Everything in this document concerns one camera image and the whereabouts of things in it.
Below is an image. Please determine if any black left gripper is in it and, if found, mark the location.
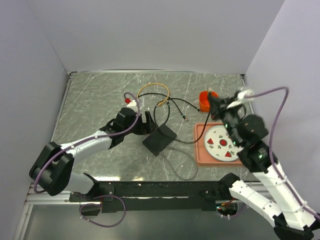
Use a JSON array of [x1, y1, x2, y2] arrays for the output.
[[123, 111, 157, 135]]

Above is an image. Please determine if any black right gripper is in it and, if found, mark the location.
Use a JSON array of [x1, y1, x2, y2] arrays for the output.
[[206, 93, 242, 145]]

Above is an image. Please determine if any black network switch box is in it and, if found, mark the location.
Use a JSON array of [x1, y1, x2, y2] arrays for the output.
[[142, 124, 177, 156]]

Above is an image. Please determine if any grey ethernet cable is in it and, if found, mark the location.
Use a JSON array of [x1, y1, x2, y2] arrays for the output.
[[161, 146, 199, 181]]

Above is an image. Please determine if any black cable with teal plugs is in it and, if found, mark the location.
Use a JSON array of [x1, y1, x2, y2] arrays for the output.
[[137, 92, 201, 123]]

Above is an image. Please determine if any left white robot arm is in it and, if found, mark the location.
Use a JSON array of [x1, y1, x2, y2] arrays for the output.
[[29, 107, 157, 201]]

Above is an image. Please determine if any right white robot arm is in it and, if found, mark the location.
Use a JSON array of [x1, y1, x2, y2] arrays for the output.
[[207, 93, 320, 240]]

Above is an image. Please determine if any orange plastic cup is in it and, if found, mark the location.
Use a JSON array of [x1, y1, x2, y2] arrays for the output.
[[198, 90, 210, 113]]

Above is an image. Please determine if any white watermelon pattern plate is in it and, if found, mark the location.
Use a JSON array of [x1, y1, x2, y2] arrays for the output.
[[204, 124, 242, 162]]

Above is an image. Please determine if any pink plastic tray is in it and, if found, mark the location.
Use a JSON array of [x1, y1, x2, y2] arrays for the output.
[[193, 122, 243, 167]]

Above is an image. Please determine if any yellow ethernet cable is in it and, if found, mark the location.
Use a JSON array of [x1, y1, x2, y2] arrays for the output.
[[136, 82, 171, 107]]

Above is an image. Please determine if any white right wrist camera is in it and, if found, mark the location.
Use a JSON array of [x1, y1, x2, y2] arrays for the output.
[[226, 86, 255, 109]]

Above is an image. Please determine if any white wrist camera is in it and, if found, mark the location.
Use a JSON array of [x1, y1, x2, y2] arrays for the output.
[[125, 98, 138, 109], [226, 86, 255, 109]]

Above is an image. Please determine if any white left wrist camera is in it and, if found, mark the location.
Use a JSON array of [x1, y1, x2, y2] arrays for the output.
[[125, 98, 138, 109]]

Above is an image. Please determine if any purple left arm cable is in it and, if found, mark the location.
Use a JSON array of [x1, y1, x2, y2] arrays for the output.
[[33, 91, 141, 228]]

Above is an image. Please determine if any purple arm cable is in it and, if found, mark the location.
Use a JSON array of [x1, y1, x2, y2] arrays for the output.
[[33, 91, 141, 228], [221, 86, 320, 221]]

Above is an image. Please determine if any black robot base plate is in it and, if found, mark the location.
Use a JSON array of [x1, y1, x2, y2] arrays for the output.
[[69, 181, 232, 213]]

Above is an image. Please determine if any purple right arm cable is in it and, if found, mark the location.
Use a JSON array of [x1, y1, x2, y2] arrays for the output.
[[221, 86, 320, 221]]

